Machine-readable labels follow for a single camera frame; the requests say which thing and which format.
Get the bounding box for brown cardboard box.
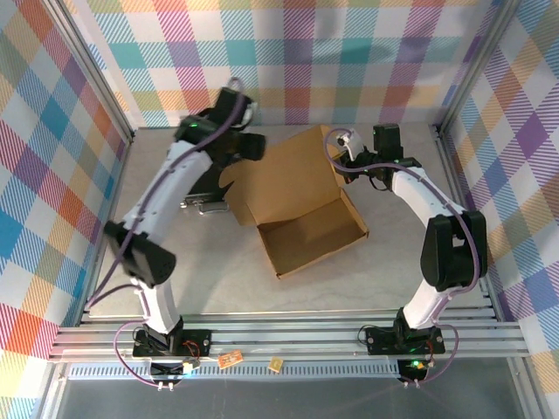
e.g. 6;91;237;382
217;125;370;280

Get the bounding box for black hard case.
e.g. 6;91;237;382
176;155;232;216

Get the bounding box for small black controller board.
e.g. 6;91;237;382
397;358;429;381
150;360;197;379

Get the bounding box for small orange circuit board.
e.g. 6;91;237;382
217;350;244;368

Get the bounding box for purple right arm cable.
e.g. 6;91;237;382
323;126;490;388

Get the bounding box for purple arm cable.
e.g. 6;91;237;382
323;126;490;388
85;77;245;388

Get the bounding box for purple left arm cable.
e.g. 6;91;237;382
85;77;245;388

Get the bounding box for aluminium side rail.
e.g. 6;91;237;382
434;124;503;324
78;130;136;326

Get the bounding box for aluminium frame post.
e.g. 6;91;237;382
430;0;523;141
43;0;136;145

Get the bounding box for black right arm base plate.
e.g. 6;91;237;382
364;325;446;355

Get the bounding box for aluminium frame cross rails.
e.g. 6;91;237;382
50;312;529;361

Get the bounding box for perforated metal cable tray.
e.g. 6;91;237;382
65;365;405;380

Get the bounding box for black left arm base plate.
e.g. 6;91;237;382
132;329;213;357

